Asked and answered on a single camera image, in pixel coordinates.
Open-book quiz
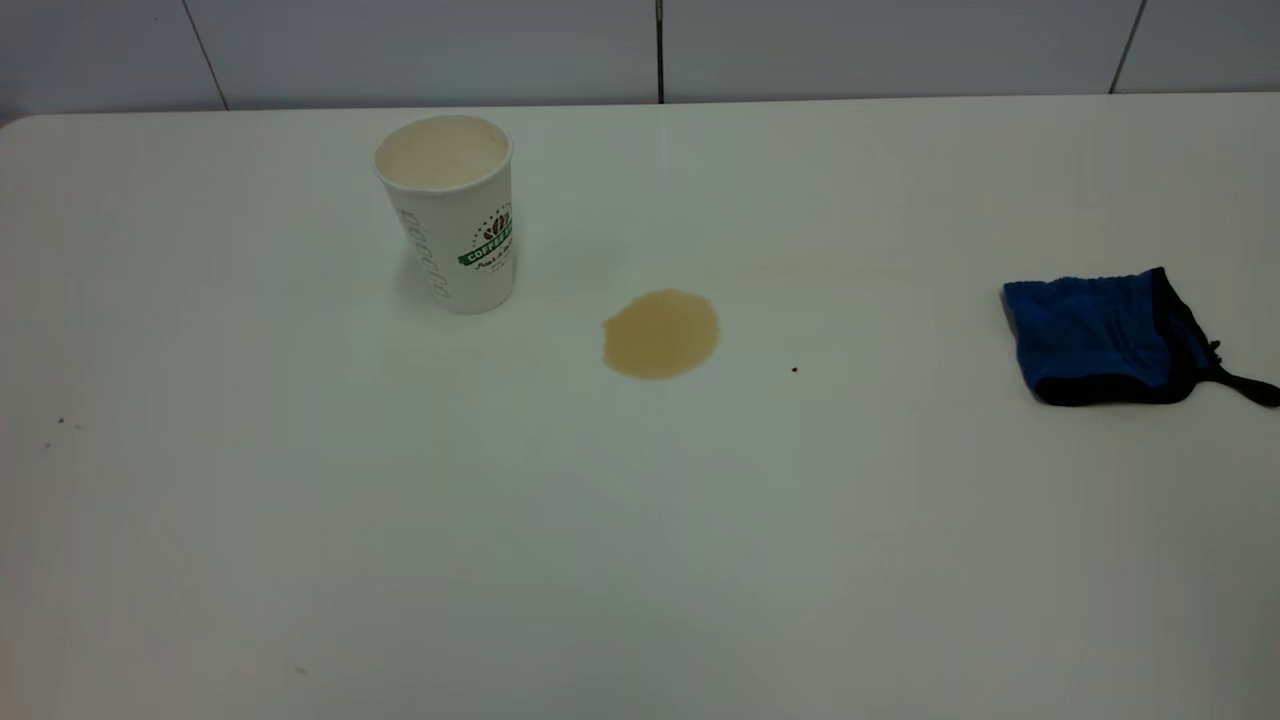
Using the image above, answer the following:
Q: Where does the white paper coffee cup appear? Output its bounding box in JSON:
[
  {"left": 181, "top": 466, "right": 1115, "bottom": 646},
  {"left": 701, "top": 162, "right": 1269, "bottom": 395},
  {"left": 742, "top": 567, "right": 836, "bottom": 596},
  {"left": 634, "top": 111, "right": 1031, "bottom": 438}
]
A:
[{"left": 373, "top": 114, "right": 517, "bottom": 316}]

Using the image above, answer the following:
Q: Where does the brown coffee spill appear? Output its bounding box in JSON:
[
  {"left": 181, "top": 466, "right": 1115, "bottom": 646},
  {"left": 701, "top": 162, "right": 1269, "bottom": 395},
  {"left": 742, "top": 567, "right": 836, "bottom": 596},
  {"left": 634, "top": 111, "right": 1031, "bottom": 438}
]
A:
[{"left": 601, "top": 289, "right": 721, "bottom": 381}]

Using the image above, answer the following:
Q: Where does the blue black cleaning cloth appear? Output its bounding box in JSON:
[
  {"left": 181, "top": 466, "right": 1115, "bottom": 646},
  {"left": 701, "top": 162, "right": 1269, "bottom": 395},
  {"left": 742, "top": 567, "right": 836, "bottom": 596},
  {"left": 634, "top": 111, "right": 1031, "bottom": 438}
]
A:
[{"left": 1002, "top": 266, "right": 1280, "bottom": 409}]

